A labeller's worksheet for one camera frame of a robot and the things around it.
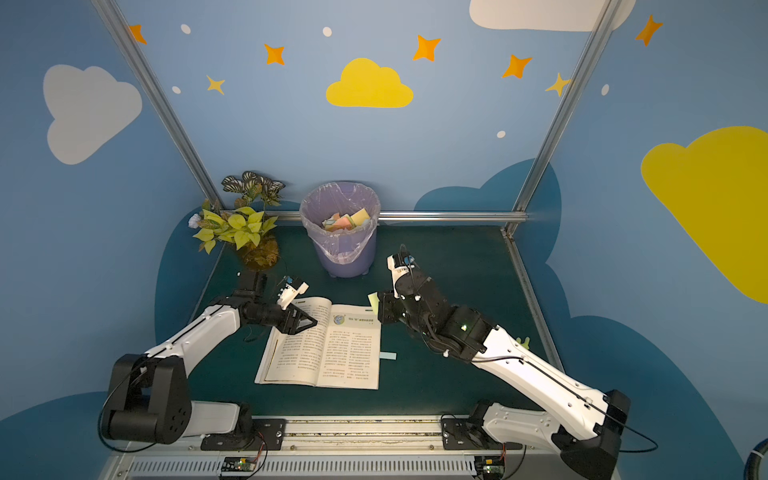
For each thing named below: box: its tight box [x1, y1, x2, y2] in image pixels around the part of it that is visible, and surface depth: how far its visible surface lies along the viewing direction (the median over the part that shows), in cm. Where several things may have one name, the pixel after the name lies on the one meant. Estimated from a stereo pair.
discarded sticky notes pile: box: [322, 208, 371, 232], surface depth 105 cm
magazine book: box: [255, 296, 382, 389], surface depth 88 cm
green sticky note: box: [367, 292, 380, 315], surface depth 73 cm
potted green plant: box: [192, 171, 285, 271], surface depth 92 cm
